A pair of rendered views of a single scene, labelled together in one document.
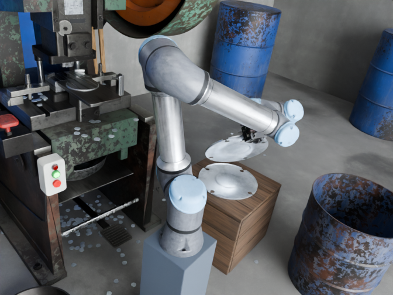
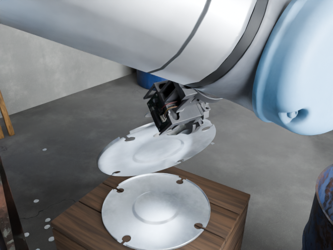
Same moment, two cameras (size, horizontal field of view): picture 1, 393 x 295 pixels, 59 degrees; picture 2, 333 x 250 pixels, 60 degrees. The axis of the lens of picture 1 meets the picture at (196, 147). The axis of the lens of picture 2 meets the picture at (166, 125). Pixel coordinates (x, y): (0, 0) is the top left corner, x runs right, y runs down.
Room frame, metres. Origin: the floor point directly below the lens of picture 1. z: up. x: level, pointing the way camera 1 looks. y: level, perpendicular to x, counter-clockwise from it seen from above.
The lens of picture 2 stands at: (0.79, -0.18, 0.91)
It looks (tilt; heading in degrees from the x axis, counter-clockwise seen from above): 27 degrees down; 357
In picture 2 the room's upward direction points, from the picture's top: straight up
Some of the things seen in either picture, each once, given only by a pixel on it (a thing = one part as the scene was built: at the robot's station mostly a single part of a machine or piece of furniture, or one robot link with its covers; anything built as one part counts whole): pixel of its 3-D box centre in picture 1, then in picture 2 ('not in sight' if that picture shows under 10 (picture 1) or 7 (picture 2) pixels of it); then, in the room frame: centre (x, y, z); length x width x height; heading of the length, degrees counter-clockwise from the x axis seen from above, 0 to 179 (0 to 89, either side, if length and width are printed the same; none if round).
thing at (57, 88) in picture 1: (67, 80); not in sight; (1.36, 0.58, 0.76); 0.15 x 0.09 x 0.05; 140
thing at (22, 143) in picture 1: (17, 154); not in sight; (0.98, 0.61, 0.62); 0.10 x 0.06 x 0.20; 140
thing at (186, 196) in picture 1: (186, 201); not in sight; (0.87, 0.01, 0.62); 0.13 x 0.12 x 0.14; 22
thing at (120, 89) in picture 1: (119, 84); not in sight; (1.41, 0.37, 0.75); 0.03 x 0.03 x 0.10; 50
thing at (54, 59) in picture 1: (65, 55); not in sight; (1.37, 0.58, 0.86); 0.20 x 0.16 x 0.05; 140
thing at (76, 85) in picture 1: (89, 103); not in sight; (1.25, 0.45, 0.72); 0.25 x 0.14 x 0.14; 50
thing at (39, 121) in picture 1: (68, 98); not in sight; (1.36, 0.58, 0.68); 0.45 x 0.30 x 0.06; 140
